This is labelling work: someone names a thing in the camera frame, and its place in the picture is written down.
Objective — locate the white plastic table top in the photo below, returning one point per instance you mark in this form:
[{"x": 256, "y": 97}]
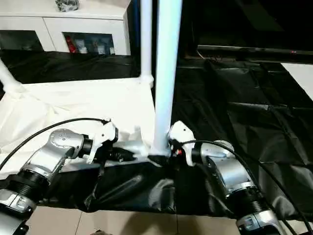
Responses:
[{"x": 73, "y": 98}]

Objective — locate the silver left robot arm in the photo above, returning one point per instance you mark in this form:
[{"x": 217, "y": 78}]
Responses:
[{"x": 49, "y": 156}]

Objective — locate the black plastic mat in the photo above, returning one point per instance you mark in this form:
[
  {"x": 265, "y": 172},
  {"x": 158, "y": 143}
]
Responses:
[{"x": 244, "y": 122}]

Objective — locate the red carton behind glass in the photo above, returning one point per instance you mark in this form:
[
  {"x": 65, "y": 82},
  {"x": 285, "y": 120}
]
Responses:
[{"x": 71, "y": 45}]

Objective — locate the white glass-door cabinet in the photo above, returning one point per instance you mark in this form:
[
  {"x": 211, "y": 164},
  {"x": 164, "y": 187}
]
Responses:
[{"x": 85, "y": 22}]

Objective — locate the white flat board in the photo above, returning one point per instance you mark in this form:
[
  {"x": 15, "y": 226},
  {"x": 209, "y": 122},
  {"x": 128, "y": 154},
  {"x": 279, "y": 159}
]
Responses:
[{"x": 300, "y": 78}]

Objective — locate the grey object on cabinet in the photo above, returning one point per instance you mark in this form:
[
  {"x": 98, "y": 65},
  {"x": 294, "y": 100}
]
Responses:
[{"x": 67, "y": 5}]

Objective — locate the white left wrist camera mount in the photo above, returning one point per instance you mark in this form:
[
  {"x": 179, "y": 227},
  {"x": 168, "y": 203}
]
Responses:
[{"x": 102, "y": 137}]

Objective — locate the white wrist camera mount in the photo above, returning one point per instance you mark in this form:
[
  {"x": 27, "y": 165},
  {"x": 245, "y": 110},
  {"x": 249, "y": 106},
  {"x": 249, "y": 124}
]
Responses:
[
  {"x": 102, "y": 137},
  {"x": 182, "y": 132}
]

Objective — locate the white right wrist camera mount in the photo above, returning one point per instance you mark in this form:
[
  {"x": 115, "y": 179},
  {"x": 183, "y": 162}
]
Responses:
[{"x": 182, "y": 132}]

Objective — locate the blue vertical post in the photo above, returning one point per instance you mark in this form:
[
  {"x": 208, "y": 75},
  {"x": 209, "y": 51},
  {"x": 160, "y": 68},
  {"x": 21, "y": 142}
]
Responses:
[{"x": 135, "y": 24}]

